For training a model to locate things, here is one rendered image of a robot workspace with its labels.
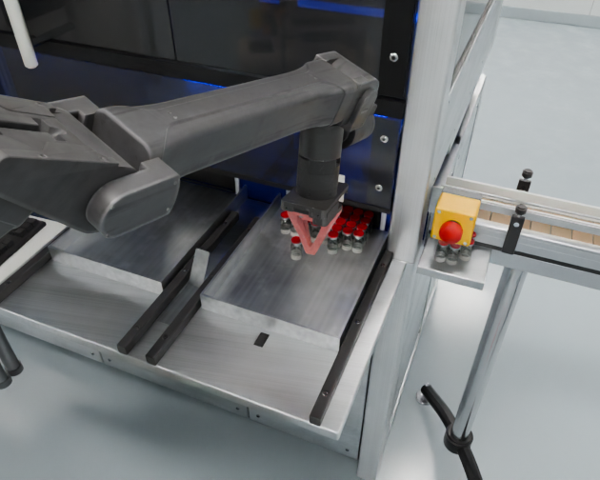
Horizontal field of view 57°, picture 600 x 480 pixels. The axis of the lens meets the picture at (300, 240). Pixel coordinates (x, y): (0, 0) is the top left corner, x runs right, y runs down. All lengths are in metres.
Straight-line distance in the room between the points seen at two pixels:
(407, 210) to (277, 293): 0.28
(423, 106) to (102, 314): 0.66
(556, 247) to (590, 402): 1.08
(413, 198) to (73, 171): 0.73
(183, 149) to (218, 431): 1.51
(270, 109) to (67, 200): 0.23
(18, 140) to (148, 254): 0.80
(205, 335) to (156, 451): 0.97
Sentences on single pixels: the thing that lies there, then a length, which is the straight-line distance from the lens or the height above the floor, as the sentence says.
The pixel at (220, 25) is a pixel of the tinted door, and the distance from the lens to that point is 1.02.
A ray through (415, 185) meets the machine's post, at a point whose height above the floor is 1.06.
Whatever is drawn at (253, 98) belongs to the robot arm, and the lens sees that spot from 0.52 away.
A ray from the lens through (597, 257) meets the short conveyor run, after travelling 1.17.
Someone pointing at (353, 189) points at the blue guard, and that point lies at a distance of 1.03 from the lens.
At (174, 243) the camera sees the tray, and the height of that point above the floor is 0.88.
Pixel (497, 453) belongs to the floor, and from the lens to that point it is 1.93.
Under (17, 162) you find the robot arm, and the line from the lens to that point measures 0.33.
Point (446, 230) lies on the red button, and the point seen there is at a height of 1.01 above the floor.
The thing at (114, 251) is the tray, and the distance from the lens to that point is 1.16.
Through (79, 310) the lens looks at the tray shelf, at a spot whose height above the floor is 0.88.
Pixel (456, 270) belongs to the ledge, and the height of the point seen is 0.88.
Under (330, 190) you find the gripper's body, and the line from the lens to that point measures 0.74.
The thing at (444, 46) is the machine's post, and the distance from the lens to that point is 0.88.
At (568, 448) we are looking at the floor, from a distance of 2.03.
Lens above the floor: 1.60
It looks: 40 degrees down
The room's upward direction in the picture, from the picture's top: straight up
